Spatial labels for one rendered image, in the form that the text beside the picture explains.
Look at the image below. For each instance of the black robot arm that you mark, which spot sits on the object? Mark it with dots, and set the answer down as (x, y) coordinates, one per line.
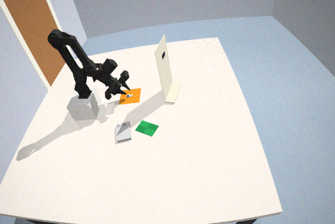
(59, 40)

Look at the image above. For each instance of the yellow square zone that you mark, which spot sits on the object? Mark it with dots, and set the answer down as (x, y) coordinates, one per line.
(133, 99)

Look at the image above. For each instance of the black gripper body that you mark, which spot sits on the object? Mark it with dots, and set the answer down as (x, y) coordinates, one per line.
(123, 77)

